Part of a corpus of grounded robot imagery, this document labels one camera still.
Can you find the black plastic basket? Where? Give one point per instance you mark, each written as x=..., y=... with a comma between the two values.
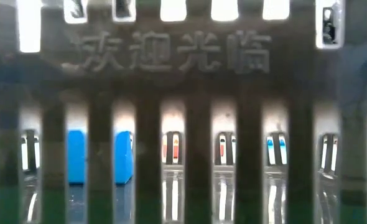
x=199, y=124

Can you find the blue cube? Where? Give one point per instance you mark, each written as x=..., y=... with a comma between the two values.
x=122, y=155

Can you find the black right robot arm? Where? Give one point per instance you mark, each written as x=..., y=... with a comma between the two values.
x=329, y=29

